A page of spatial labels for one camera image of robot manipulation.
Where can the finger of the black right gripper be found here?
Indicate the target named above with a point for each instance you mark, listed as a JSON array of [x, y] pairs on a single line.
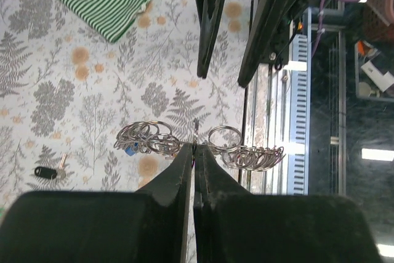
[[269, 36], [209, 16]]

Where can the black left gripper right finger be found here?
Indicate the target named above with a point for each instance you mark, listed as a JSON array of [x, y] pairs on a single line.
[[234, 225]]

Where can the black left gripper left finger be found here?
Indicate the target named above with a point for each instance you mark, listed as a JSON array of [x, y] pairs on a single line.
[[148, 225]]

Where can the blue key tags cluster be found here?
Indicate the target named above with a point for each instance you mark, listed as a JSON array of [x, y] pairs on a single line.
[[133, 149]]

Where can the silver key on black tag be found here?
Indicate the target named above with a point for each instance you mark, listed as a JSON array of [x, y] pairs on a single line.
[[61, 174]]

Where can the brown woven basket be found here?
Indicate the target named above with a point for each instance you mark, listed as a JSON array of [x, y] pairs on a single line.
[[378, 21]]

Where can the black key tag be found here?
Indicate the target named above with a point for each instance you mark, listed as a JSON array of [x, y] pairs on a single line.
[[45, 173]]

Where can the floral table mat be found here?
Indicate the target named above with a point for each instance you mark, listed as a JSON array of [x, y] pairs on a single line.
[[66, 89]]

